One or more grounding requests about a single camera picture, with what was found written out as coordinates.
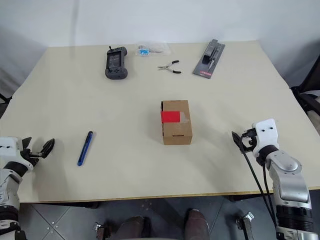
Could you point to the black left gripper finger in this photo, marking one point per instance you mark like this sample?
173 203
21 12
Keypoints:
27 143
47 147

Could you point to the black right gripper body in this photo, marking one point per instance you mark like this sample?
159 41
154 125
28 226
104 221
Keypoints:
248 143

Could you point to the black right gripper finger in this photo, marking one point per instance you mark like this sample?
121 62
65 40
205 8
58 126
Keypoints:
236 139

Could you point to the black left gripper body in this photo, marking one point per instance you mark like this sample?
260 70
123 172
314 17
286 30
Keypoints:
30 155

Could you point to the brown cardboard box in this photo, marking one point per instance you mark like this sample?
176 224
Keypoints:
176 132

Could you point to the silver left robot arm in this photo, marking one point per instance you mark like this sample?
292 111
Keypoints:
7 192

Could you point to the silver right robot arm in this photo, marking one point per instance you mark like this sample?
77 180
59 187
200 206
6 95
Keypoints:
287 175

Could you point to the grey packaged tool card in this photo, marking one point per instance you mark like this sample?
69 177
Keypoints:
209 60

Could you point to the black stand leg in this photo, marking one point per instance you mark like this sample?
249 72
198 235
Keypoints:
5 96

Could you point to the red tape strip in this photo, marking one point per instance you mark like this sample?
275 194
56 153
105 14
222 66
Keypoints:
170 117

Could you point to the black chair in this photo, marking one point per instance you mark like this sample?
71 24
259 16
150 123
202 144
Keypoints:
308 96

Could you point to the dark rounded shape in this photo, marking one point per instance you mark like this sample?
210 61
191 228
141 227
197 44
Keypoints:
133 228
197 225

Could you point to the dark grey handheld controller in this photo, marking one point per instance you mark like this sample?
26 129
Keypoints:
115 63

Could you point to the clear plastic bag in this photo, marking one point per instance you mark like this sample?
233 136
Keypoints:
153 48

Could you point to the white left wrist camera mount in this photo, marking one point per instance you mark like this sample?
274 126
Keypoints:
8 146

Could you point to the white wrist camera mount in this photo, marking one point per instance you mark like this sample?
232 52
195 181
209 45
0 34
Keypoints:
8 146
266 135

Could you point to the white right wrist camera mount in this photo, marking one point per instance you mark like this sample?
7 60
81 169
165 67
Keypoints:
266 135

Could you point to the black metal bracket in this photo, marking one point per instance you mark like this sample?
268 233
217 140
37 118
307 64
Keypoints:
102 231
246 225

